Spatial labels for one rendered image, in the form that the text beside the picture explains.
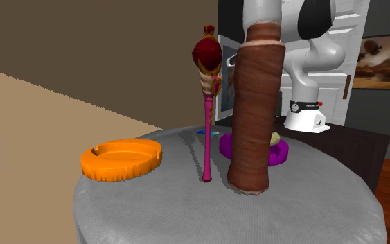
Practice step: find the white framed picture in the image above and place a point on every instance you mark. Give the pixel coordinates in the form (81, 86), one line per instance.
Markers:
(225, 84)

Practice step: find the beige lumpy object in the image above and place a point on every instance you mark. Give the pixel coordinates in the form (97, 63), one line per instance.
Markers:
(274, 139)

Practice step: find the dark robot stand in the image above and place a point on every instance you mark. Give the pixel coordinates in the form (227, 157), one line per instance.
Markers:
(350, 148)

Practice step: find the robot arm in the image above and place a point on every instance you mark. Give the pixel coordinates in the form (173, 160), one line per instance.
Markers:
(319, 54)

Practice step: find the purple ashtray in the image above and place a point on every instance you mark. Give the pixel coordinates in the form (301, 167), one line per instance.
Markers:
(279, 153)

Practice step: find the round grey table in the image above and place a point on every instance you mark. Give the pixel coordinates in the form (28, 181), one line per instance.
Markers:
(215, 213)

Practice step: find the tall brown cylinder vase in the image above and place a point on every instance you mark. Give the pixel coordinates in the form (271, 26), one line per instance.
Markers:
(253, 111)

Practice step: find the orange ashtray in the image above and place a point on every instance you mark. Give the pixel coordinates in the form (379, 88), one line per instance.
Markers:
(122, 160)

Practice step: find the small blue flat object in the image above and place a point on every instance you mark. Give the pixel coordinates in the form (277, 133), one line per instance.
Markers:
(207, 132)

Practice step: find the brown landscape wall picture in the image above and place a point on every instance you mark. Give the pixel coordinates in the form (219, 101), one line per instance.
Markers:
(383, 62)

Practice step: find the white panelled door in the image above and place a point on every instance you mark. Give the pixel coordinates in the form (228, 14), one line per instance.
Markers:
(350, 40)

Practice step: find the pink sceptre with red orb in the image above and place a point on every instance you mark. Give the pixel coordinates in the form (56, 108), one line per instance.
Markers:
(208, 60)

